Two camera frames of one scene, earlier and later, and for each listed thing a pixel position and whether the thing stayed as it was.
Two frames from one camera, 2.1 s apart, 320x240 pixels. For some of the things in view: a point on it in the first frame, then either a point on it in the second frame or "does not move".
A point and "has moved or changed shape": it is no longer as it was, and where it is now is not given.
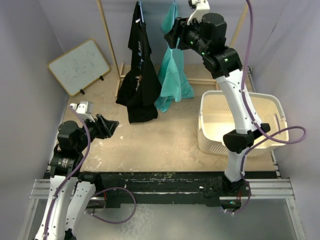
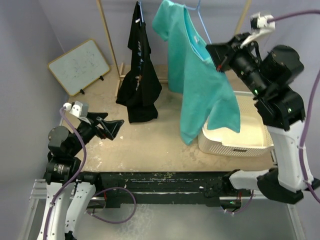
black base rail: [158, 187] does not move
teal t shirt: [174, 83] has moved or changed shape
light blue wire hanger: [173, 20] has moved or changed shape
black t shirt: [140, 87] does not move
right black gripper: [180, 29] to [221, 53]
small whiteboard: [79, 67] does not move
